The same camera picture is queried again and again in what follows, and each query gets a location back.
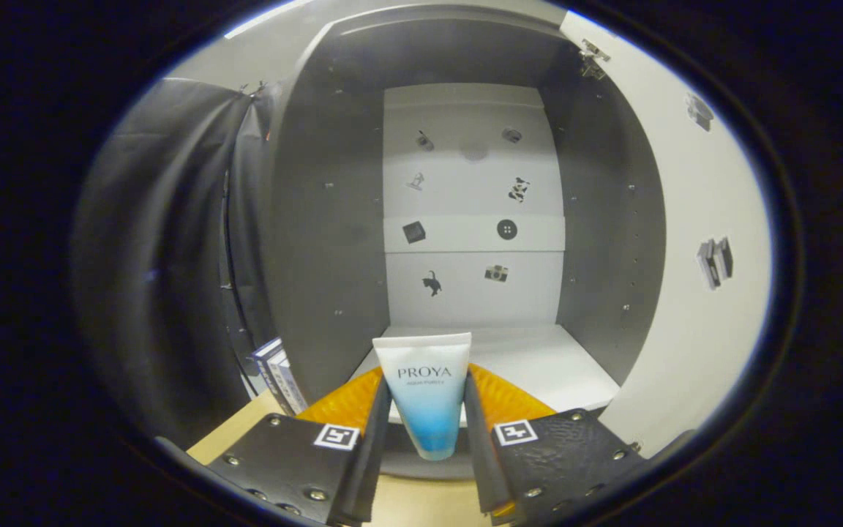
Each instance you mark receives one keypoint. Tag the grey cabinet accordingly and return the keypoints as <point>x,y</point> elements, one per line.
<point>326,241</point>

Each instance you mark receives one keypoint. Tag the metal door hinge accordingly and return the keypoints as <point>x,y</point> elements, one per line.
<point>593,58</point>

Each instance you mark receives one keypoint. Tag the white blue cosmetic tube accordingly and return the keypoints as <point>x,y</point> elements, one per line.
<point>425,395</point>

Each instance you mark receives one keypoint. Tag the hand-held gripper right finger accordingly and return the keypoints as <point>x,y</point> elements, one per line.
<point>568,457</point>

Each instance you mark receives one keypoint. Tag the white cabinet door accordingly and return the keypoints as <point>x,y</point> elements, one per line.
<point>692,307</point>

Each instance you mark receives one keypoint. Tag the black backdrop cloth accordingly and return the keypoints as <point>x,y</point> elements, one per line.
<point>165,256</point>

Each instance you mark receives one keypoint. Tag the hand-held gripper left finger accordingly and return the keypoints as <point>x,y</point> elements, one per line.
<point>282,457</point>

